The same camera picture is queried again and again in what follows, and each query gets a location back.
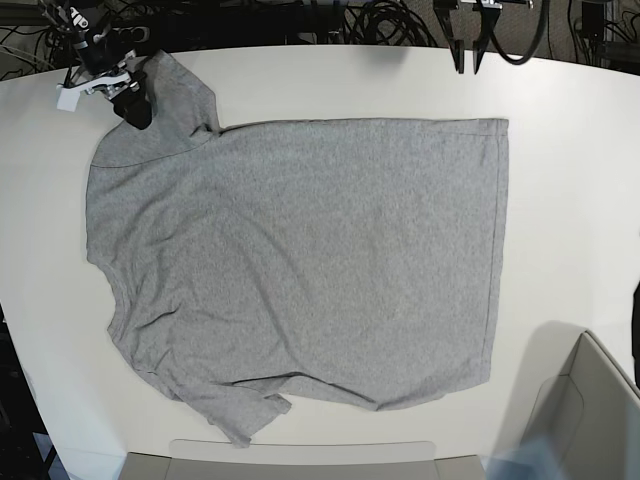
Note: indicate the grey T-shirt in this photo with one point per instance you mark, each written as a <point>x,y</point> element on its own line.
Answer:
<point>355,261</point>

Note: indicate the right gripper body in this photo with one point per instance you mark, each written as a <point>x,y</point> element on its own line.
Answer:
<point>105,67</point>

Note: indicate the grey bin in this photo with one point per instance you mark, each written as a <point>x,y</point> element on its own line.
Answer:
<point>584,423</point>
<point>191,459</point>

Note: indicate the grey bin at right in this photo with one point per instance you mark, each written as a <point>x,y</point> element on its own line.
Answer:
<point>584,423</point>

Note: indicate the grey bin at bottom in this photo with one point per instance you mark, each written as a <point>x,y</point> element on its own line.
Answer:
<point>191,459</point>

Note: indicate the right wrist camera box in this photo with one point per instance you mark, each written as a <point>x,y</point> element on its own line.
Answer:
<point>67,99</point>

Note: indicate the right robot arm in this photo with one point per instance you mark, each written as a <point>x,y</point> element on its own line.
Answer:
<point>80,17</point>

